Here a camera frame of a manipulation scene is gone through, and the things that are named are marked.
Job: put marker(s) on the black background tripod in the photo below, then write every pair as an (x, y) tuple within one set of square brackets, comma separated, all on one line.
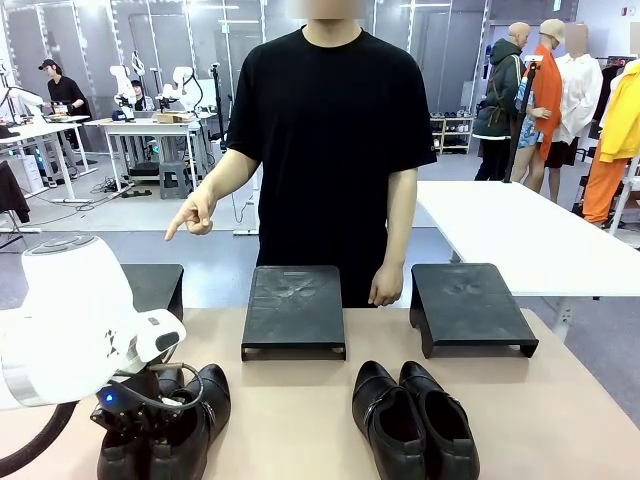
[(218, 105)]

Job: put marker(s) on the yellow hanging garment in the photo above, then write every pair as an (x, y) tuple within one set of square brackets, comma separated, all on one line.
[(622, 120)]

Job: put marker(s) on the white background work table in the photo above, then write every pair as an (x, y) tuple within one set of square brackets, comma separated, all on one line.
[(40, 131)]

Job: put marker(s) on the mannequin in orange top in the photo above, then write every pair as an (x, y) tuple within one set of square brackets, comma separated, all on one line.
[(545, 100)]

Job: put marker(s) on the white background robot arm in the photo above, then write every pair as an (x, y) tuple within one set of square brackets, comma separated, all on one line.
[(180, 90), (122, 85), (22, 97)]

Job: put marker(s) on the cardboard box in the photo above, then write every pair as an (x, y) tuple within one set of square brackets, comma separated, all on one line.
[(172, 118)]

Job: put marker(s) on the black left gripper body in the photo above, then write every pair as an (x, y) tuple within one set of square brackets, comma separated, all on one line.
[(122, 407)]

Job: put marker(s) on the black camera tripod pole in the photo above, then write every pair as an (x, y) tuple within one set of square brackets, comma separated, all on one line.
[(520, 125)]

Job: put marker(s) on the orange trousers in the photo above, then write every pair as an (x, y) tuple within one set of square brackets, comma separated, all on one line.
[(602, 190)]

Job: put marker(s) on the black hanging jacket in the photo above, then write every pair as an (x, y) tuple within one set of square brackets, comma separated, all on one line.
[(11, 192)]

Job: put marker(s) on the black shoe stand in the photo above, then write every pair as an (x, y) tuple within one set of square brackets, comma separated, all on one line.
[(155, 287), (293, 310), (465, 305)]

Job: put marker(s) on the person's left forearm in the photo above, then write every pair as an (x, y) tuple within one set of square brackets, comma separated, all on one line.
[(401, 220)]

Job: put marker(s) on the grey plastic stool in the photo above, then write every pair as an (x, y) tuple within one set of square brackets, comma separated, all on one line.
[(175, 180)]

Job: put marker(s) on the person's right hand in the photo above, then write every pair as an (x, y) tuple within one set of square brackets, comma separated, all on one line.
[(201, 212)]

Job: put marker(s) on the white background robot table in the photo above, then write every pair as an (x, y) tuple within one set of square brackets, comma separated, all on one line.
[(145, 127)]

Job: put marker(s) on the mannequin in dark green jacket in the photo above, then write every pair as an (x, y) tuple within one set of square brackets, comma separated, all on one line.
[(500, 100)]

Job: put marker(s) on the seated person in background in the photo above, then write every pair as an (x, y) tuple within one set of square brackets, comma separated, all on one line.
[(140, 100)]

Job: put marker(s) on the person in black t-shirt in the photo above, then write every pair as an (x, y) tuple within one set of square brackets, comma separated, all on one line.
[(325, 150)]

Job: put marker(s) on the white shoe rack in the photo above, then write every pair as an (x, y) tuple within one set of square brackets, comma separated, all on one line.
[(452, 135)]

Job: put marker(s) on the standing person in black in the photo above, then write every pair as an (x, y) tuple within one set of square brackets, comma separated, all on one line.
[(67, 95)]

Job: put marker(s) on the person's left hand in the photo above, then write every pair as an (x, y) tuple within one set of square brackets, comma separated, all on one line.
[(387, 285)]

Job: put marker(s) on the person's right forearm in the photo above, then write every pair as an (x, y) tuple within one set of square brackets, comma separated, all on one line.
[(230, 172)]

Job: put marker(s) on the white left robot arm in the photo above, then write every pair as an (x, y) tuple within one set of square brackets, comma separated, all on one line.
[(70, 310)]

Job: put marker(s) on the large white table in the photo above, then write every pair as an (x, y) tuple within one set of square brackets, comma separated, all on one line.
[(525, 235)]

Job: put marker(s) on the person in white shirt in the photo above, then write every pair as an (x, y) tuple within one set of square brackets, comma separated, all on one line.
[(580, 100)]

